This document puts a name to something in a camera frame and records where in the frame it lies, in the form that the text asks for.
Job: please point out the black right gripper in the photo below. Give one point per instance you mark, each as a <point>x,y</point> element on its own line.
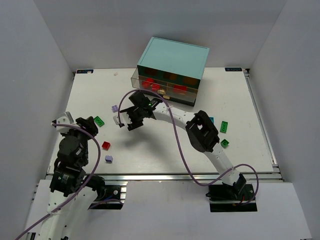
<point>135,115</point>

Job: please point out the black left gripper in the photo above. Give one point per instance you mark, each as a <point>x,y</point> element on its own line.
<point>87,124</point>

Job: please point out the small red slope lego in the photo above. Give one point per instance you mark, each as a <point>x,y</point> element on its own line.
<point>155,87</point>

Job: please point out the long red lego brick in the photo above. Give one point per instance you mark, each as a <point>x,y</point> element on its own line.
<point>180,89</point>

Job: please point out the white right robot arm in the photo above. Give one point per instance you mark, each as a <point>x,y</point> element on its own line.
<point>202,133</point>

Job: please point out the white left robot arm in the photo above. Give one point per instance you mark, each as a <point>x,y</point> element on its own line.
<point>72,191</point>

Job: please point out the green lego plate left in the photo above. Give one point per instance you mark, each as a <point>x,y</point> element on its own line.
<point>99,121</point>

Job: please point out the small red lego cube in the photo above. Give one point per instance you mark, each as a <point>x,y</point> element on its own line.
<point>106,145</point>

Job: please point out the lilac lego brick rear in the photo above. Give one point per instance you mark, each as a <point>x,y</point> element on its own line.
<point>114,108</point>

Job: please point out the lilac lego brick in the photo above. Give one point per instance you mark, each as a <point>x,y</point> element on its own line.
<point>114,108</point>
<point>108,158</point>

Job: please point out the lilac lego brick front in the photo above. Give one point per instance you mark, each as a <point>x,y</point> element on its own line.
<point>108,158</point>

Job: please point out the left blue corner label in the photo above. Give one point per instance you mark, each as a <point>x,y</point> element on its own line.
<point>84,71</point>

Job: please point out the blue corner label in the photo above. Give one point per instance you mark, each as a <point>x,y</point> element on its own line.
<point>84,71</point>
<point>233,69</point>

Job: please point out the teal drawer cabinet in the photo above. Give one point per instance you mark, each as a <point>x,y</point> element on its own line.
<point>174,62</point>

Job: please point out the long green lego brick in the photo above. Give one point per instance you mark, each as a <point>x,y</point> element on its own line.
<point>224,127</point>

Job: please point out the green lego cube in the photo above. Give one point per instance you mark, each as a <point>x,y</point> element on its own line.
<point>224,143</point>

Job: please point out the right blue corner label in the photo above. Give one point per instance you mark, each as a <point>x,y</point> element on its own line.
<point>233,69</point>

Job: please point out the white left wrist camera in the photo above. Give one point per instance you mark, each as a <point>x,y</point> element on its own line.
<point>64,119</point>

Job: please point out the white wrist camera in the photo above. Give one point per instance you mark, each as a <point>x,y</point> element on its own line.
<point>64,119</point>
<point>118,120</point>

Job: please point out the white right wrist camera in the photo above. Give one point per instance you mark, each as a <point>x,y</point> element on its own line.
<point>118,120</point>

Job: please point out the aluminium table front rail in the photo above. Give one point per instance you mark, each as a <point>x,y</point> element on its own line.
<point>269,177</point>

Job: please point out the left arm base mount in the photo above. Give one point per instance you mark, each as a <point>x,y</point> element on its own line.
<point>112,196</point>

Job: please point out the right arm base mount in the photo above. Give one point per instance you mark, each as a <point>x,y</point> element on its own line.
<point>223,200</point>

